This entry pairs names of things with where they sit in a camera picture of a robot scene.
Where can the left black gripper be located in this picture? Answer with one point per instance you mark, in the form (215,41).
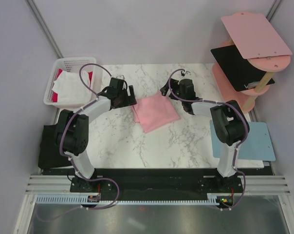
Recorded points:
(127,102)

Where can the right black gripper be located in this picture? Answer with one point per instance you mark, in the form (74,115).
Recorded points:
(174,84)

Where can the pink t shirt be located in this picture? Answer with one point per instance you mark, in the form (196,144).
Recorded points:
(154,112)

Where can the black t shirt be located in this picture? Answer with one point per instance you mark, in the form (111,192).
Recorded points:
(49,156)

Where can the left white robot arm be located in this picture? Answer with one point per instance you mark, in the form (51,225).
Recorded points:
(72,131)

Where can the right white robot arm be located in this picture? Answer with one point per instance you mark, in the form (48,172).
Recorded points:
(220,113)

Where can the white plastic basket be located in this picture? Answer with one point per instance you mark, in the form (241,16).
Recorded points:
(70,82)

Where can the black board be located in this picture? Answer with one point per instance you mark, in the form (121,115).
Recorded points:
(240,73)

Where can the red t shirt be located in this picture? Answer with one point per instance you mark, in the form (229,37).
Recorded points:
(56,97)

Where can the pink tiered shelf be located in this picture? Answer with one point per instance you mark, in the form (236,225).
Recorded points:
(260,44)

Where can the light blue mat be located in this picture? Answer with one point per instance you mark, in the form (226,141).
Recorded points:
(256,144)

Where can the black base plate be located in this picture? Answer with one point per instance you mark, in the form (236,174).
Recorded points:
(153,184)

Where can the white cable duct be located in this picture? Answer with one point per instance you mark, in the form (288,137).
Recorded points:
(99,200)

